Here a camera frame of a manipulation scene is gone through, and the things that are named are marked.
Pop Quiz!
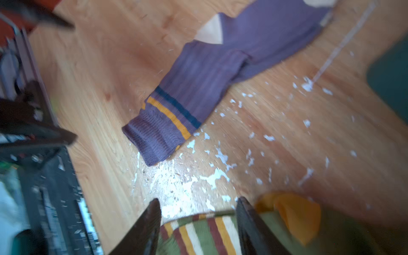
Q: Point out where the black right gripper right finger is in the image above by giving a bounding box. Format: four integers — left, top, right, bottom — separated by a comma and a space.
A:
237, 197, 289, 255

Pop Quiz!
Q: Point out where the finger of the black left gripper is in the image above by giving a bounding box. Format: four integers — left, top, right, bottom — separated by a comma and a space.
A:
1, 0, 75, 29

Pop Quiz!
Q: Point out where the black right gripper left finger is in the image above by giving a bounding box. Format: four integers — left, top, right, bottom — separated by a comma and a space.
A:
109, 198, 162, 255

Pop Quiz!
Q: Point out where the green striped sock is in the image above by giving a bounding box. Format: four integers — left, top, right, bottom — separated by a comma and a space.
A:
157, 192, 408, 255

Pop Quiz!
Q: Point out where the purple striped sock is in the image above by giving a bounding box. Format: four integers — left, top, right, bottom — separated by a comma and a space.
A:
122, 0, 336, 166

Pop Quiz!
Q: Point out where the green compartment tray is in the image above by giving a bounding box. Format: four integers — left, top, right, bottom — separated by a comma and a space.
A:
366, 35, 408, 123

